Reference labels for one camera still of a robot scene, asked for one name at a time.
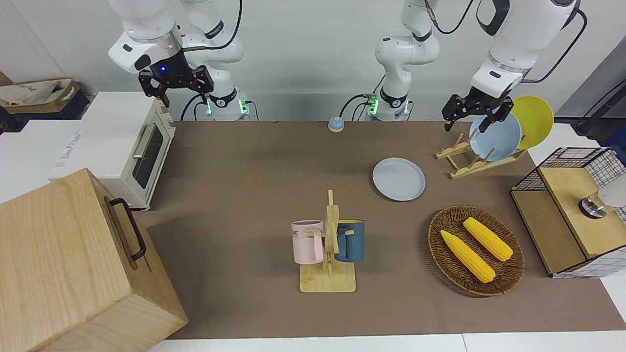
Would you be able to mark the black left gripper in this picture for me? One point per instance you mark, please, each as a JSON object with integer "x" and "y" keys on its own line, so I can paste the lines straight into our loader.
{"x": 484, "y": 100}

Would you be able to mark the gray round plate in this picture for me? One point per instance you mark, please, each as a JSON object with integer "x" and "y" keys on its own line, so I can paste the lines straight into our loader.
{"x": 398, "y": 179}

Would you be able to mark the dark blue mug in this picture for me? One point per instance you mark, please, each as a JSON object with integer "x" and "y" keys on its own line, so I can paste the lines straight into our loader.
{"x": 353, "y": 242}

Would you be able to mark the white toaster oven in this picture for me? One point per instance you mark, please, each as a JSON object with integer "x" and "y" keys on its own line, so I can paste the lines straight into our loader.
{"x": 112, "y": 142}

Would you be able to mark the wooden dish rack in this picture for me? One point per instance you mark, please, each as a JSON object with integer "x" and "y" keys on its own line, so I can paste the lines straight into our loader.
{"x": 469, "y": 168}

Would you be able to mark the beige tote bag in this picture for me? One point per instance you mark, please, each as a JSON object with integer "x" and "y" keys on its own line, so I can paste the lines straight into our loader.
{"x": 34, "y": 95}

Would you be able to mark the large wooden box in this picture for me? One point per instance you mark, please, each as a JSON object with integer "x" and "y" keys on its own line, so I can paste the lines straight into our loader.
{"x": 63, "y": 269}

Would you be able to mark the yellow corn cob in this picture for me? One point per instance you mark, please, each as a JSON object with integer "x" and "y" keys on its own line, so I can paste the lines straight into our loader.
{"x": 467, "y": 255}
{"x": 489, "y": 239}

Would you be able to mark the light blue plate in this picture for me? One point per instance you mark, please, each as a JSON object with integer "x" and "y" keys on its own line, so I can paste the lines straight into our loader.
{"x": 499, "y": 139}

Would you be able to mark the yellow plate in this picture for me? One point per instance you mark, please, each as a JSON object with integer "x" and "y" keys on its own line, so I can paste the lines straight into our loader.
{"x": 535, "y": 120}

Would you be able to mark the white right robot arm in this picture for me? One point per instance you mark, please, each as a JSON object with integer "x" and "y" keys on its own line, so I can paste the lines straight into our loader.
{"x": 146, "y": 24}

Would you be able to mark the brown table mat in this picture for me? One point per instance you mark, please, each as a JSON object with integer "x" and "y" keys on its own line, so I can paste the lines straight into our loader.
{"x": 244, "y": 195}

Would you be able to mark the white cylinder grinder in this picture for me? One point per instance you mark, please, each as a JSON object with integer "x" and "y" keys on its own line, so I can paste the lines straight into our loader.
{"x": 601, "y": 200}

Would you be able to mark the pink mug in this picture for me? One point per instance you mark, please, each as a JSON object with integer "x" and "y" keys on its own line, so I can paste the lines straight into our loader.
{"x": 305, "y": 244}

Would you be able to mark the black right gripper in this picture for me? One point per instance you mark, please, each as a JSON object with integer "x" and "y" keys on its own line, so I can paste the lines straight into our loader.
{"x": 168, "y": 66}

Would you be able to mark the blue service bell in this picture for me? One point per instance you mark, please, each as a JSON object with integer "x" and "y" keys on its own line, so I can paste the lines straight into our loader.
{"x": 336, "y": 123}

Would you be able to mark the wooden mug rack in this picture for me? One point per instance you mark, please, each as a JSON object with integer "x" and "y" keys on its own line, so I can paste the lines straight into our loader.
{"x": 326, "y": 282}

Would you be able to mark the brown wicker basket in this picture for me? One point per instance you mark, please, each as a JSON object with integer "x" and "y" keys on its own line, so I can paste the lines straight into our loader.
{"x": 442, "y": 249}

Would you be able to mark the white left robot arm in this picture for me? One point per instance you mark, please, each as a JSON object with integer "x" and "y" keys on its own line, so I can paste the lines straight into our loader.
{"x": 518, "y": 39}

